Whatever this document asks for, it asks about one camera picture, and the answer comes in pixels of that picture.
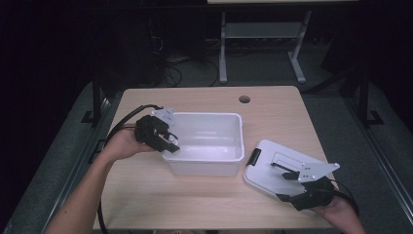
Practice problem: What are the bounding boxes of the person's left hand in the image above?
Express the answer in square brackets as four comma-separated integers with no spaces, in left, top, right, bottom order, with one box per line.
[102,128,158,164]

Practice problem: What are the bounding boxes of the person's right hand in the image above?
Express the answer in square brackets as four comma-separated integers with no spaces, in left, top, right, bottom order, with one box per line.
[311,194,358,225]

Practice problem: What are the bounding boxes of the white bin lid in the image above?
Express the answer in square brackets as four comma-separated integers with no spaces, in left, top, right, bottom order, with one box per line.
[243,138,339,205]

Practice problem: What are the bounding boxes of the black metal stand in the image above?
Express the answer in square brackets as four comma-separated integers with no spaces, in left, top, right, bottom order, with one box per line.
[80,72,110,125]
[355,69,385,127]

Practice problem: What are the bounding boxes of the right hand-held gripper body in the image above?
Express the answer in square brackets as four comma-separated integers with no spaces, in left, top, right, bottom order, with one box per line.
[276,162,342,213]

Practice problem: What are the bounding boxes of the white metal desk frame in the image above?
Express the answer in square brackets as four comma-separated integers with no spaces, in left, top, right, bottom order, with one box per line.
[206,0,358,85]

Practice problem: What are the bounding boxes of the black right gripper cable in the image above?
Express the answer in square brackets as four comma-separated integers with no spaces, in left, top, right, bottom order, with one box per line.
[333,179,360,218]

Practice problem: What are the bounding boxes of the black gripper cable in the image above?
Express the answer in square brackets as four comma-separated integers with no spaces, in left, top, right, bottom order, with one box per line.
[333,179,360,218]
[96,103,164,234]

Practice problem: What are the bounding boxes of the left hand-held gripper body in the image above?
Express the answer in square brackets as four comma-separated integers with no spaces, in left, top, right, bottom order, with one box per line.
[133,108,176,153]

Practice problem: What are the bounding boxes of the aluminium rail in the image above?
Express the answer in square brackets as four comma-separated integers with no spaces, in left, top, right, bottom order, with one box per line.
[3,97,113,234]
[343,96,413,217]

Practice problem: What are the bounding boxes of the bundle of floor cables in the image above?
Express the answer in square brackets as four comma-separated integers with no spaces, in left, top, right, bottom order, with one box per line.
[152,35,225,88]

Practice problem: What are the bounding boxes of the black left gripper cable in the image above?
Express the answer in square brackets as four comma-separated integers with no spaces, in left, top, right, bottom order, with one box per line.
[96,103,164,234]

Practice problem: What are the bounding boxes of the white plastic storage box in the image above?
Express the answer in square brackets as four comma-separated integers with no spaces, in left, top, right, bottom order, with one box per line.
[161,111,245,177]

